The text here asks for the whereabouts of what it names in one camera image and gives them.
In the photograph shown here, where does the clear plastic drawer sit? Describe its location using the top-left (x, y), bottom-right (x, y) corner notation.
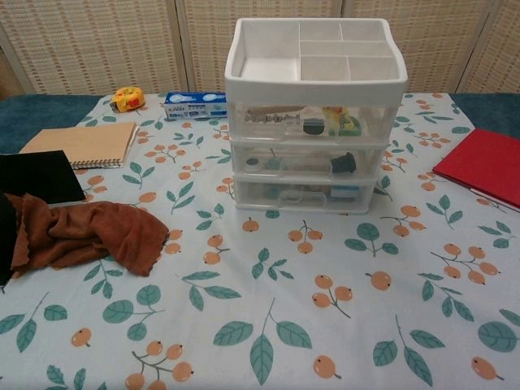
top-left (235, 177), bottom-right (385, 210)

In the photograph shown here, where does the clear drawer with black cap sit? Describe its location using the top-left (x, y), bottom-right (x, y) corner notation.
top-left (232, 141), bottom-right (392, 179)

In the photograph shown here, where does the clear drawer with wooden tool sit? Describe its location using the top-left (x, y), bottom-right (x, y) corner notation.
top-left (231, 97), bottom-right (401, 141)

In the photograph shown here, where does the white plastic drawer organizer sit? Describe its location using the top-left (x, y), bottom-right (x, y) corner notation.
top-left (224, 17), bottom-right (409, 211)

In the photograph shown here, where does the wooden tool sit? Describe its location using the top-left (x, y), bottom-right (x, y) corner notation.
top-left (245, 106), bottom-right (304, 124)

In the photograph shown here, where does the blue white sponge block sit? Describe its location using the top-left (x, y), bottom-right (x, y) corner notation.
top-left (328, 185), bottom-right (361, 201)

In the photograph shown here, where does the black round container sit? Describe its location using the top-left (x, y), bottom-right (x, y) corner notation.
top-left (302, 117), bottom-right (326, 137)

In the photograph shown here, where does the black cap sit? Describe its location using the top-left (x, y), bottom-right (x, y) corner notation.
top-left (331, 152), bottom-right (358, 175)

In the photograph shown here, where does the floral fruit print tablecloth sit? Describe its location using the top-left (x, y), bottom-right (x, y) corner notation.
top-left (0, 92), bottom-right (520, 390)

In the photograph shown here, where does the yellow green packet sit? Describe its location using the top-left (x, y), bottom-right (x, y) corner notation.
top-left (323, 106), bottom-right (365, 137)

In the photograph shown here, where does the blue toothpaste box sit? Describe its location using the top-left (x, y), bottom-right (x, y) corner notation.
top-left (164, 91), bottom-right (228, 121)

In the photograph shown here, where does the brown cloth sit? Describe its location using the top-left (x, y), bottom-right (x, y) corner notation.
top-left (3, 193), bottom-right (171, 280)

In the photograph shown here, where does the yellow tape measure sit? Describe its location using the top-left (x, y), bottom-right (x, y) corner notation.
top-left (111, 86), bottom-right (146, 114)

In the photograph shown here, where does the kraft spiral notebook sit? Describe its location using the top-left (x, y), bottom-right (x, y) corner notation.
top-left (19, 121), bottom-right (140, 170)

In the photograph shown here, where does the woven folding screen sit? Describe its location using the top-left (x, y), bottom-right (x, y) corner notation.
top-left (0, 0), bottom-right (520, 98)

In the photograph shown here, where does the black cardboard box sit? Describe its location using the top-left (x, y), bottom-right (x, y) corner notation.
top-left (0, 149), bottom-right (87, 285)

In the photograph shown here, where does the red spiral notebook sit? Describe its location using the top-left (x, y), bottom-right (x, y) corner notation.
top-left (431, 128), bottom-right (520, 214)

